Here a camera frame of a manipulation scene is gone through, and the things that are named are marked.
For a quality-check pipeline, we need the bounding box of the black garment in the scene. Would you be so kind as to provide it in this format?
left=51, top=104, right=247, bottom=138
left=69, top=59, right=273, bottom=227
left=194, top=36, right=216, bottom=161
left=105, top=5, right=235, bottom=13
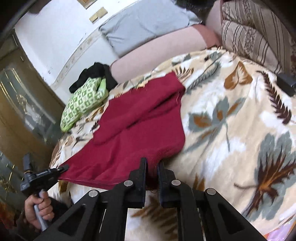
left=69, top=62, right=118, bottom=93

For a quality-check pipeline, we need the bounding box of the grey pillow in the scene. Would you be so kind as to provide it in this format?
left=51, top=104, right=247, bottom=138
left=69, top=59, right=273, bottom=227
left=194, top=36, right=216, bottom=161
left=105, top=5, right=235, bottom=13
left=99, top=1, right=202, bottom=57

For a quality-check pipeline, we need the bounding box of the beige striped quilt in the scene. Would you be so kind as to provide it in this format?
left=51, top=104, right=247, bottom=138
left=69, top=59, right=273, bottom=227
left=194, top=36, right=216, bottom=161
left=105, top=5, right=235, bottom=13
left=221, top=1, right=295, bottom=77

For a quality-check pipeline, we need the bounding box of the wooden glass cabinet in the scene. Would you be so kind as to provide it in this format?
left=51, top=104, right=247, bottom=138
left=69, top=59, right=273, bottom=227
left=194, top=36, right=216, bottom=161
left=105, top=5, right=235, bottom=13
left=1, top=32, right=65, bottom=210

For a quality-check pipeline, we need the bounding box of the small black device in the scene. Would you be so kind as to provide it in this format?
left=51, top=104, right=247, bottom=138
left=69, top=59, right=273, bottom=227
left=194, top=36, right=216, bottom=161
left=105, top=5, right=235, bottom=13
left=276, top=73, right=296, bottom=97

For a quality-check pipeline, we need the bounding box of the dark red knit sweater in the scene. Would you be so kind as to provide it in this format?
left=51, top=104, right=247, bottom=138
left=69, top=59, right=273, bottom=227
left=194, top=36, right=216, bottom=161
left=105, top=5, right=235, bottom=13
left=60, top=73, right=185, bottom=189

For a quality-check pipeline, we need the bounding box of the person's left hand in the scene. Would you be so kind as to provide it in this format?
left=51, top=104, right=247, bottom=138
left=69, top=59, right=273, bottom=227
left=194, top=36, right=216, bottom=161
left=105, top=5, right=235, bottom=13
left=24, top=191, right=55, bottom=230

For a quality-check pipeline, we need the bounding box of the beige floral fleece blanket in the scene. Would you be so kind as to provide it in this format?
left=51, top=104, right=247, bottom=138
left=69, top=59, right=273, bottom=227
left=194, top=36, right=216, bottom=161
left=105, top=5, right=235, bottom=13
left=49, top=47, right=296, bottom=241

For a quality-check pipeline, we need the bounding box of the pink quilted bolster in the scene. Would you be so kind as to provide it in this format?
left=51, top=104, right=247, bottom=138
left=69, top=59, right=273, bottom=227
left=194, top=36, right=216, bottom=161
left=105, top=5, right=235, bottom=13
left=110, top=25, right=221, bottom=83

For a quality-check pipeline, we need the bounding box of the green patterned garment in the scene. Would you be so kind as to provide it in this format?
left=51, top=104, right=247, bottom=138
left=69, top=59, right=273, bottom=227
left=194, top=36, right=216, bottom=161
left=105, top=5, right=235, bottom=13
left=60, top=77, right=109, bottom=133

